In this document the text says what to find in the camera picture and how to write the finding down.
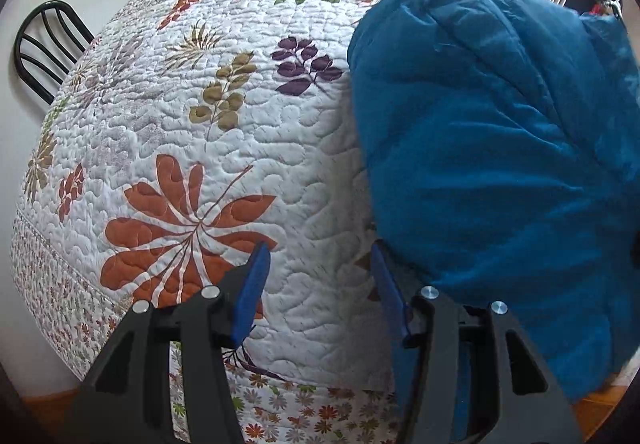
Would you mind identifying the metal carabiner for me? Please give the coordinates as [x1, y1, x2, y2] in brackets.
[597, 0, 624, 22]

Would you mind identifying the floral quilted bedspread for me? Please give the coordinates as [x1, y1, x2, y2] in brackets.
[10, 0, 640, 444]

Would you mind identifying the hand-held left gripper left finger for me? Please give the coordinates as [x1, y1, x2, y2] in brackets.
[60, 240, 273, 444]

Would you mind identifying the blue puffer jacket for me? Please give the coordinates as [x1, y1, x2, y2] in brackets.
[346, 0, 640, 402]

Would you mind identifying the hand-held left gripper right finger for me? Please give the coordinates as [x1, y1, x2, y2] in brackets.
[370, 240, 586, 444]

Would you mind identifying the black metal chair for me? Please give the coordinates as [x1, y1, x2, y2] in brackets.
[14, 0, 96, 105]

